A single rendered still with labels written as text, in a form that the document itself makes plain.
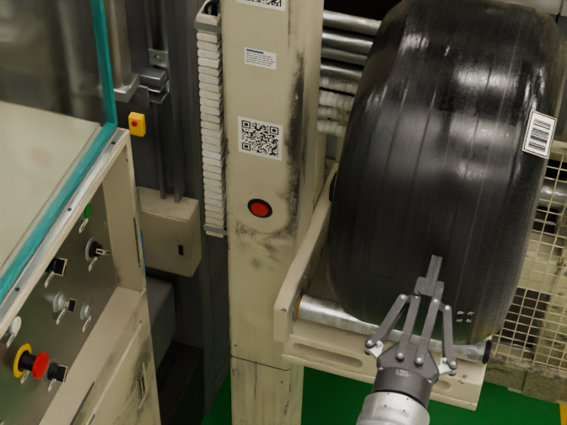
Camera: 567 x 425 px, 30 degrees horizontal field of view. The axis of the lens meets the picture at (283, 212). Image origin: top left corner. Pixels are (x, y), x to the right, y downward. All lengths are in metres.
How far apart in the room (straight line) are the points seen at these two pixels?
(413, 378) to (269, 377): 0.83
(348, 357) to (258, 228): 0.29
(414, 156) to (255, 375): 0.84
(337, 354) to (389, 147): 0.55
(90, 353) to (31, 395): 0.18
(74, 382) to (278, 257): 0.42
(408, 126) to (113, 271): 0.65
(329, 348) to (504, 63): 0.63
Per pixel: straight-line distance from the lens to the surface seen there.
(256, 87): 1.66
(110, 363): 1.85
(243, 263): 1.94
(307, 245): 1.92
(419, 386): 1.39
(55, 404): 1.79
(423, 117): 1.50
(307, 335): 1.89
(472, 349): 1.84
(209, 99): 1.72
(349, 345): 1.89
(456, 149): 1.49
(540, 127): 1.52
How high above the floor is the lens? 2.34
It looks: 45 degrees down
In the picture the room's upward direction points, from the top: 2 degrees clockwise
